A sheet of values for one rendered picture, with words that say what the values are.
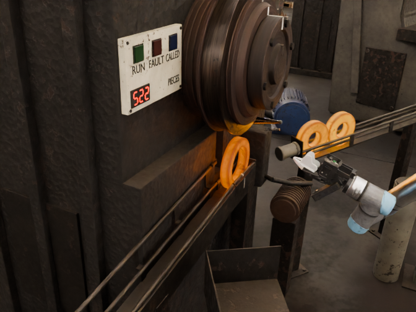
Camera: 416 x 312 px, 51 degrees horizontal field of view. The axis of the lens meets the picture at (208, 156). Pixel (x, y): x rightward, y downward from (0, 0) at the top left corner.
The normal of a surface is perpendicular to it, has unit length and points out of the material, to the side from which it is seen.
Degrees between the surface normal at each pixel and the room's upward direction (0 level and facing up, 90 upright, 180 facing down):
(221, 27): 57
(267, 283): 5
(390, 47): 90
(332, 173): 89
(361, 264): 0
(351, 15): 90
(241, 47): 69
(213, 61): 80
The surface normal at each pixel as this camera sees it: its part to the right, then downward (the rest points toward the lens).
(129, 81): 0.89, 0.22
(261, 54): -0.39, -0.03
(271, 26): -0.18, -0.62
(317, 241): 0.04, -0.90
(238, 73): 0.00, 0.42
